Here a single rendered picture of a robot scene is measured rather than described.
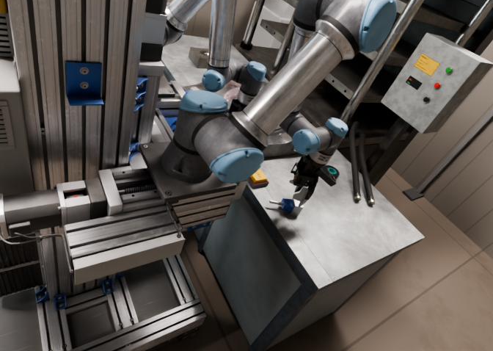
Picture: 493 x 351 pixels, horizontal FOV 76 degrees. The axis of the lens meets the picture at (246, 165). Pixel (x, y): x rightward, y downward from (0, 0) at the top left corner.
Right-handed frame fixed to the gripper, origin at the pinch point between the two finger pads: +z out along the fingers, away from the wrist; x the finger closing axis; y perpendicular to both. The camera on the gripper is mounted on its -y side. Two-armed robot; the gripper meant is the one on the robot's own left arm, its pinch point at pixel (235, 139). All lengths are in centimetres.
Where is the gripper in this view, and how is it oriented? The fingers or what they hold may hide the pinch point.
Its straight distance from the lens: 139.2
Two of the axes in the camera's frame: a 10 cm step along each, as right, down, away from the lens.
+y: -8.2, 1.2, -5.6
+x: 4.8, 6.7, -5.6
